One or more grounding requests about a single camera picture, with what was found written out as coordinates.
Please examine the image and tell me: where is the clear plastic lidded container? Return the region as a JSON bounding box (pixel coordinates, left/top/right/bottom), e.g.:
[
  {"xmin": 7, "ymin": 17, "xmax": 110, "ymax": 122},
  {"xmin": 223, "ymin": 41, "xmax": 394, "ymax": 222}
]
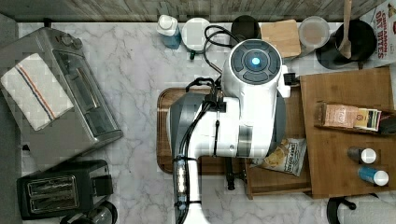
[{"xmin": 298, "ymin": 16, "xmax": 330, "ymax": 49}]

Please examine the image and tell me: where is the black round object bottom right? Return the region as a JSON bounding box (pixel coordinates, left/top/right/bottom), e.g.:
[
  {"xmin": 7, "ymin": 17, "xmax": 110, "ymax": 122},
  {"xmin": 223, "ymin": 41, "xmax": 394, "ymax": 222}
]
[{"xmin": 326, "ymin": 193, "xmax": 379, "ymax": 224}]

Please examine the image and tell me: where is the black two-slot toaster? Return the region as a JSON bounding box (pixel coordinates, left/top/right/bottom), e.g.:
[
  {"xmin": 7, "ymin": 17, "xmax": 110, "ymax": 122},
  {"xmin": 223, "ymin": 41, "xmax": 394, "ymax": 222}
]
[{"xmin": 17, "ymin": 160, "xmax": 113, "ymax": 220}]

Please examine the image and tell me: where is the brown spice jar white cap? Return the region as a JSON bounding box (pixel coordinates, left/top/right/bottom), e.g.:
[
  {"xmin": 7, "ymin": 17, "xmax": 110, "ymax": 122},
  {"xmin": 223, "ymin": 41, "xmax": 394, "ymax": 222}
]
[{"xmin": 347, "ymin": 147, "xmax": 377, "ymax": 164}]

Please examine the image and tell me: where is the blue bottle white cap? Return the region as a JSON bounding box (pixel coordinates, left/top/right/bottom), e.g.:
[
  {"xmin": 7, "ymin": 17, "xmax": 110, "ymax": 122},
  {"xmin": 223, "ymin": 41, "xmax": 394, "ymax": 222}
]
[{"xmin": 156, "ymin": 15, "xmax": 181, "ymax": 49}]

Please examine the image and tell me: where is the wooden spoon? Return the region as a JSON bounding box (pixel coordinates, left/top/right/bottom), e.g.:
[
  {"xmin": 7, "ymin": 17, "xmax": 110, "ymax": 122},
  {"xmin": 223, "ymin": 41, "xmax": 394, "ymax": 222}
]
[{"xmin": 338, "ymin": 0, "xmax": 352, "ymax": 59}]

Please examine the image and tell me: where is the wooden drawer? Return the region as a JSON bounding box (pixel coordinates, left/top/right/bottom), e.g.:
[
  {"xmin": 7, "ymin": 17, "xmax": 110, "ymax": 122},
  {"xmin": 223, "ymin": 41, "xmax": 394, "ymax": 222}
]
[{"xmin": 245, "ymin": 87, "xmax": 311, "ymax": 200}]

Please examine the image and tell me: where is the black utensil holder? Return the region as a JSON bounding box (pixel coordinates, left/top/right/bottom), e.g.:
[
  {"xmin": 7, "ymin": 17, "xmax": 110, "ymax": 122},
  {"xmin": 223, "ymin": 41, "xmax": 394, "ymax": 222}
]
[{"xmin": 316, "ymin": 20, "xmax": 376, "ymax": 69}]

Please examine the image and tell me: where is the wooden serving tray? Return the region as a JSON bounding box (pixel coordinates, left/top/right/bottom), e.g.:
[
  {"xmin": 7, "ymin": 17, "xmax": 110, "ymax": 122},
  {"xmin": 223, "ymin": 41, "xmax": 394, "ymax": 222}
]
[{"xmin": 156, "ymin": 87, "xmax": 247, "ymax": 175}]

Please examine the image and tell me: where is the blue spice jar white cap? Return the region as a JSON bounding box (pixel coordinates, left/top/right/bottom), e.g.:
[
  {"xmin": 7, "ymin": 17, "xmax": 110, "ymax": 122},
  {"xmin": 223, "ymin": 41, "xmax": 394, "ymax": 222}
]
[{"xmin": 358, "ymin": 166, "xmax": 389, "ymax": 187}]

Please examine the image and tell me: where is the striped white dish towel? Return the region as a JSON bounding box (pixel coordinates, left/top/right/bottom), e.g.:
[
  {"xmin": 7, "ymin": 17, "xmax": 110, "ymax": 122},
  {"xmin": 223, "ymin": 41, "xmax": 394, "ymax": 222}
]
[{"xmin": 1, "ymin": 53, "xmax": 74, "ymax": 131}]

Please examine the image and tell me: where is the glass coffee pot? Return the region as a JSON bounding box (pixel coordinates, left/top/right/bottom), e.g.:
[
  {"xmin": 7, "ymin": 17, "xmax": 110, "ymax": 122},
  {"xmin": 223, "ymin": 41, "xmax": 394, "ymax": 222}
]
[{"xmin": 60, "ymin": 201, "xmax": 118, "ymax": 224}]

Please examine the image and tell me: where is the wooden drawer cabinet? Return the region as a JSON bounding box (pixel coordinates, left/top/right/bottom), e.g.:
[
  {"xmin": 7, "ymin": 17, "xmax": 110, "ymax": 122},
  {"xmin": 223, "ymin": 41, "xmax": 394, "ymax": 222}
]
[{"xmin": 300, "ymin": 67, "xmax": 395, "ymax": 199}]

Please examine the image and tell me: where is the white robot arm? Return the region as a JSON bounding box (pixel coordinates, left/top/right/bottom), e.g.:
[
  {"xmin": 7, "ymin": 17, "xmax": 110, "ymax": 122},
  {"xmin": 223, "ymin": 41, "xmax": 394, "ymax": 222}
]
[{"xmin": 166, "ymin": 38, "xmax": 290, "ymax": 224}]

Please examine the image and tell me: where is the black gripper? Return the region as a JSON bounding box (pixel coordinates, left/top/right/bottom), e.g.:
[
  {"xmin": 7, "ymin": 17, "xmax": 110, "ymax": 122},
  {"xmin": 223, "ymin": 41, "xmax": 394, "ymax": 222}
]
[{"xmin": 225, "ymin": 158, "xmax": 247, "ymax": 190}]

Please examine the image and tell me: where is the cinnamon oat bites box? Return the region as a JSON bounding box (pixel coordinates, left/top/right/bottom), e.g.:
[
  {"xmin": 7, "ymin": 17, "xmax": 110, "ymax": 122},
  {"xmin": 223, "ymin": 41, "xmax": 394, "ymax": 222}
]
[{"xmin": 361, "ymin": 0, "xmax": 396, "ymax": 67}]

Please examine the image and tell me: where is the chips bag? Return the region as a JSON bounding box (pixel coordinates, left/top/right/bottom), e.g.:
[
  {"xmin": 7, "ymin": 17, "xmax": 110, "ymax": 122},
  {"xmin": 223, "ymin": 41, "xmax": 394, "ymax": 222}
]
[{"xmin": 250, "ymin": 138, "xmax": 307, "ymax": 176}]

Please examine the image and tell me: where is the teal canister wooden lid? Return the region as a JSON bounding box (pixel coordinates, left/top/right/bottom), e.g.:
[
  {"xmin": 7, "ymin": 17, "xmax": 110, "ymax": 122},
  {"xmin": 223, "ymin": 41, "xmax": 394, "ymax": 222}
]
[{"xmin": 261, "ymin": 20, "xmax": 301, "ymax": 58}]

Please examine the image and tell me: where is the silver toaster oven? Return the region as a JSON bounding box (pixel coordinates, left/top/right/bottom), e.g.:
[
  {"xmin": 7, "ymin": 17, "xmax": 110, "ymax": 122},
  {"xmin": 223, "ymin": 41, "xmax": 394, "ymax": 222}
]
[{"xmin": 1, "ymin": 27, "xmax": 122, "ymax": 171}]

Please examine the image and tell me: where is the dark metal cup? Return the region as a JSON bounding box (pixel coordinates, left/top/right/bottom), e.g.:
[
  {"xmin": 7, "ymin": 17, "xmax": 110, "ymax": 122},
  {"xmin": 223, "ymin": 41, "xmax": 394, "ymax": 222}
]
[{"xmin": 231, "ymin": 15, "xmax": 261, "ymax": 40}]

